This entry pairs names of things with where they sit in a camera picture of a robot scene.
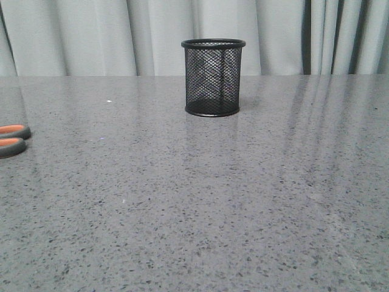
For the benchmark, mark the orange grey handled scissors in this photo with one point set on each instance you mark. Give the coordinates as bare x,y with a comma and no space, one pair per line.
13,139

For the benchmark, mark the light grey curtain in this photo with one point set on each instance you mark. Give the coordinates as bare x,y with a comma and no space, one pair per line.
55,38

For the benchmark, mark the black mesh pen bucket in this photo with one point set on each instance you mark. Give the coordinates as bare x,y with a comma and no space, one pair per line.
212,76

